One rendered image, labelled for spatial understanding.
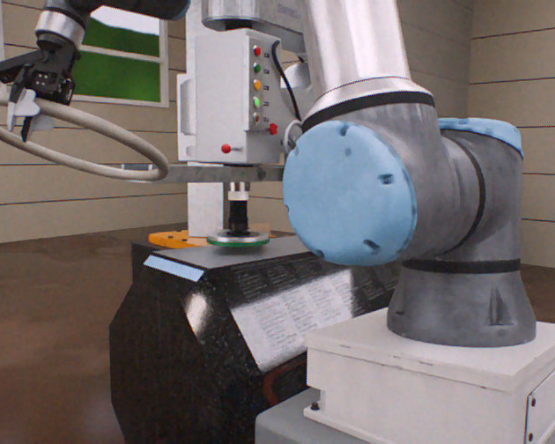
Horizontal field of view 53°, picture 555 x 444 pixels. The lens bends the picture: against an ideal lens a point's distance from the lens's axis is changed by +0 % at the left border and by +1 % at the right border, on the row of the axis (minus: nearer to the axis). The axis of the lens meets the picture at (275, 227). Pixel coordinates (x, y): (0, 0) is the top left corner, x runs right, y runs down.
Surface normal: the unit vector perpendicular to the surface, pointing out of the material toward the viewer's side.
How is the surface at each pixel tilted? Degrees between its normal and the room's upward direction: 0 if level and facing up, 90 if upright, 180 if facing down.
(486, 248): 86
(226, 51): 90
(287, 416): 0
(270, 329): 45
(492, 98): 90
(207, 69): 90
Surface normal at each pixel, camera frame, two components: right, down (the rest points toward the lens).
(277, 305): 0.50, -0.63
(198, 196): -0.28, 0.13
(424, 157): 0.56, -0.28
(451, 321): -0.38, -0.29
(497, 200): 0.68, 0.15
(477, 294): -0.03, -0.29
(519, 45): -0.66, 0.10
